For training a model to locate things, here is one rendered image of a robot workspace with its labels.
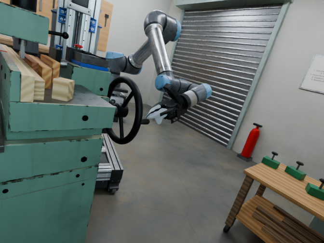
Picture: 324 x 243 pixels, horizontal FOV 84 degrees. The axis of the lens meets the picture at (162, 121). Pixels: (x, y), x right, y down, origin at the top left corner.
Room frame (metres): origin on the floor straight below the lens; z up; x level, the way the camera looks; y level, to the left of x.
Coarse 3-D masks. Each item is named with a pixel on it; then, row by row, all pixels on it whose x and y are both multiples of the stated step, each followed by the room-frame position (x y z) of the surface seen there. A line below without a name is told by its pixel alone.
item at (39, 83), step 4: (16, 56) 0.57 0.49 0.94; (24, 64) 0.47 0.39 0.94; (28, 68) 0.43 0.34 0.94; (32, 72) 0.39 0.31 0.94; (36, 76) 0.37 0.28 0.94; (36, 80) 0.34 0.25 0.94; (40, 80) 0.34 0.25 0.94; (36, 84) 0.34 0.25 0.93; (40, 84) 0.34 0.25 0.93; (44, 84) 0.35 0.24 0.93; (36, 88) 0.34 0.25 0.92; (40, 88) 0.34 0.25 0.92; (44, 88) 0.35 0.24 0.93; (36, 92) 0.34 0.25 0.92; (40, 92) 0.34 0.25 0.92; (36, 96) 0.34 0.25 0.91; (40, 96) 0.34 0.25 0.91
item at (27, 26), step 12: (0, 12) 0.44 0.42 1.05; (12, 12) 0.45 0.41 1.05; (24, 12) 0.47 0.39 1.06; (0, 24) 0.44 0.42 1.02; (12, 24) 0.45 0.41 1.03; (24, 24) 0.47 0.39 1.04; (36, 24) 0.49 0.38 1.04; (48, 24) 0.51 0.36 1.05; (12, 36) 0.46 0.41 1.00; (24, 36) 0.47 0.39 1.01; (36, 36) 0.49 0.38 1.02
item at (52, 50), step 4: (52, 48) 0.59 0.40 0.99; (56, 48) 0.61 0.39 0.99; (52, 52) 0.59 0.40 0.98; (56, 52) 0.56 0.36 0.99; (60, 52) 0.57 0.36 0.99; (52, 56) 0.59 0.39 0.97; (56, 56) 0.56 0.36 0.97; (60, 56) 0.57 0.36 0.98; (56, 60) 0.56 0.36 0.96; (60, 60) 0.57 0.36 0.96; (60, 64) 0.60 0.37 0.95; (64, 64) 0.61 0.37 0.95
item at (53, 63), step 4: (40, 56) 0.62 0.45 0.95; (44, 56) 0.58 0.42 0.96; (48, 56) 0.61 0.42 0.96; (44, 60) 0.58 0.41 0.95; (48, 60) 0.55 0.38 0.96; (52, 60) 0.53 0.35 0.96; (48, 64) 0.54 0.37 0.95; (52, 64) 0.51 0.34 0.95; (56, 64) 0.52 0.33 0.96; (56, 68) 0.52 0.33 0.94; (56, 72) 0.52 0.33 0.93; (56, 76) 0.52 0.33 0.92
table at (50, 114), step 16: (0, 80) 0.44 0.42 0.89; (0, 96) 0.44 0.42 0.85; (48, 96) 0.38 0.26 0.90; (80, 96) 0.45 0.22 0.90; (96, 96) 0.50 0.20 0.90; (16, 112) 0.30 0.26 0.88; (32, 112) 0.32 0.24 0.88; (48, 112) 0.34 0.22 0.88; (64, 112) 0.36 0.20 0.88; (80, 112) 0.38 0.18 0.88; (96, 112) 0.41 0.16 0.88; (112, 112) 0.44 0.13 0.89; (16, 128) 0.30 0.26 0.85; (32, 128) 0.32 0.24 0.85; (48, 128) 0.34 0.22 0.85; (64, 128) 0.36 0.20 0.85; (80, 128) 0.39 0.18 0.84; (96, 128) 0.42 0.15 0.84
